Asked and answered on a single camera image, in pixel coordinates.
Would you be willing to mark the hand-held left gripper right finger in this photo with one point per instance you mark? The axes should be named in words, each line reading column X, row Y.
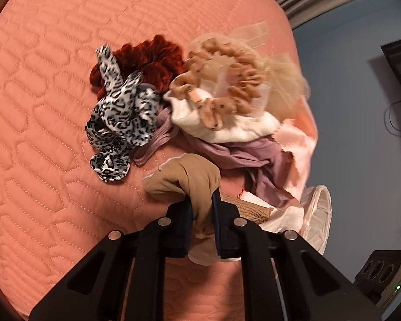
column 220, row 230

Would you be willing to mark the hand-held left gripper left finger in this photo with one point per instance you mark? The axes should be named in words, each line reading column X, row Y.
column 180, row 230

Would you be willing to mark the tan nylon stocking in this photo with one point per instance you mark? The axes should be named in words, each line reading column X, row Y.
column 187, row 170

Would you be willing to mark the pale pink frayed cloth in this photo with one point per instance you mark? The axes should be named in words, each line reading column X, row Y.
column 300, row 147

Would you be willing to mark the cream tulle scrunchie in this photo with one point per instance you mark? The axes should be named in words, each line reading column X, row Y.
column 284, row 73

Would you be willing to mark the brown knit cloth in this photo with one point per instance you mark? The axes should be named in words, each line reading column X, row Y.
column 250, row 210

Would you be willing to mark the mauve cloth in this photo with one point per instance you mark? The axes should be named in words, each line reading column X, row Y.
column 227, row 153

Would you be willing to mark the mauve ribbed band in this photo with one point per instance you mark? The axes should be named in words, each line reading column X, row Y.
column 153, row 143

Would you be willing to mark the white fleece cloth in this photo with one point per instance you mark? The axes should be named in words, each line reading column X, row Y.
column 234, row 133

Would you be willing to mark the white satin cloth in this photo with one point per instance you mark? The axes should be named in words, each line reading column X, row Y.
column 317, row 214

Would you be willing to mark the black white leopard scrunchie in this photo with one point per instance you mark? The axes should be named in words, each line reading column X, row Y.
column 120, row 107

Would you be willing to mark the black speaker box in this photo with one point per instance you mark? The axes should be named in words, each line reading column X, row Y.
column 377, row 267

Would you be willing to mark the tan spotted scrunchie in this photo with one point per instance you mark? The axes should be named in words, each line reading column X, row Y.
column 220, row 53

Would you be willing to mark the pink quilted bedspread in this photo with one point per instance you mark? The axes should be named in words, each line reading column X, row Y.
column 53, row 107

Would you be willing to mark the red velvet scrunchie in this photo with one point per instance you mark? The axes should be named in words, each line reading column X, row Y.
column 153, row 53

